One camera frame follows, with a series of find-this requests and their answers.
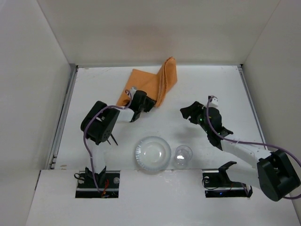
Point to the right aluminium rail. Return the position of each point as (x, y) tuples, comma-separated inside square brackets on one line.
[(241, 72)]

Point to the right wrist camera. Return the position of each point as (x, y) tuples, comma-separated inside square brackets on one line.
[(214, 102)]

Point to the white ceramic plate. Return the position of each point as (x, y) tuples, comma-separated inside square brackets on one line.
[(153, 153)]

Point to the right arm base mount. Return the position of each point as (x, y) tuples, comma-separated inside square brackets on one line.
[(218, 185)]

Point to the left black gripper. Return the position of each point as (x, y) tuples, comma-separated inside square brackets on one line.
[(146, 103)]

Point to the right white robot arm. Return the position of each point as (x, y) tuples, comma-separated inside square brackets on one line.
[(272, 172)]

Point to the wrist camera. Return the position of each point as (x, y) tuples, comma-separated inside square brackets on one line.
[(133, 89), (214, 102)]

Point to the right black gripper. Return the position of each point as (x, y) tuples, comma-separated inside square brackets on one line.
[(194, 113)]

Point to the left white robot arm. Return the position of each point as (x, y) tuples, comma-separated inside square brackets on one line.
[(100, 121)]

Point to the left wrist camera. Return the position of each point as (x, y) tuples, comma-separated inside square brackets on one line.
[(133, 89)]

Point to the orange cloth placemat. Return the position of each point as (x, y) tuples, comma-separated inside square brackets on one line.
[(155, 85)]

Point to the left aluminium rail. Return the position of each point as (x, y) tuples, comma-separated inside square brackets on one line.
[(62, 119)]

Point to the aluminium rail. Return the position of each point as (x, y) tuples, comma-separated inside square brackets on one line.
[(241, 72), (62, 119)]

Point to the clear drinking glass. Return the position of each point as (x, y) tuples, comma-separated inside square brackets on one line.
[(183, 155)]

